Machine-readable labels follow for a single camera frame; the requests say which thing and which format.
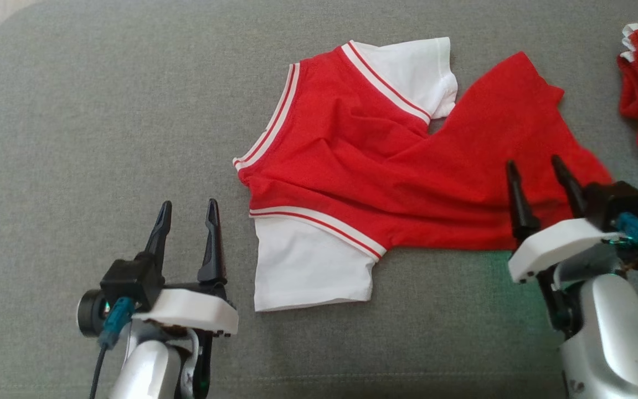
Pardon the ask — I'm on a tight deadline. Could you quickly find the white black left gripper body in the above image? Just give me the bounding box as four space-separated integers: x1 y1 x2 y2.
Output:
131 282 240 399

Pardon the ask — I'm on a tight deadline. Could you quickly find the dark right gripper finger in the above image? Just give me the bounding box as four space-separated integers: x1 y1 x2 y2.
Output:
505 160 542 245
550 155 588 219

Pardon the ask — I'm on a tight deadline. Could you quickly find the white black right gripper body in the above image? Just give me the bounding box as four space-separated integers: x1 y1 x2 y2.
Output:
507 217 628 340

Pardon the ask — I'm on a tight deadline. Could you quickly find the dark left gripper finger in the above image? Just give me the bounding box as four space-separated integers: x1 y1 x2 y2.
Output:
197 198 227 285
144 200 173 259

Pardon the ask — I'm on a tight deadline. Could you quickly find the red white T-shirt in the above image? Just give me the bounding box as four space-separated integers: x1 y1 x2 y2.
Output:
232 36 614 313

